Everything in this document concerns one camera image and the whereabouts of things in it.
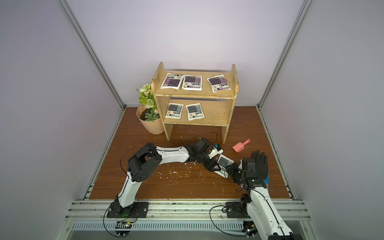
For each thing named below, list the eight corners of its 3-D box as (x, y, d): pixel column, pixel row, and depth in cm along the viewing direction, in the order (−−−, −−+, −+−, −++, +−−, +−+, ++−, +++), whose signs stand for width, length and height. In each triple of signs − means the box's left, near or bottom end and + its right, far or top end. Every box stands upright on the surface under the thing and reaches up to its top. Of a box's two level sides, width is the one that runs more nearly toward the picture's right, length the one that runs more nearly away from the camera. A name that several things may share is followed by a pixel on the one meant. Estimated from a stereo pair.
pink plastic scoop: (237, 153, 95) (238, 152, 93) (232, 148, 98) (232, 146, 96) (251, 144, 100) (252, 142, 98) (246, 138, 103) (247, 136, 101)
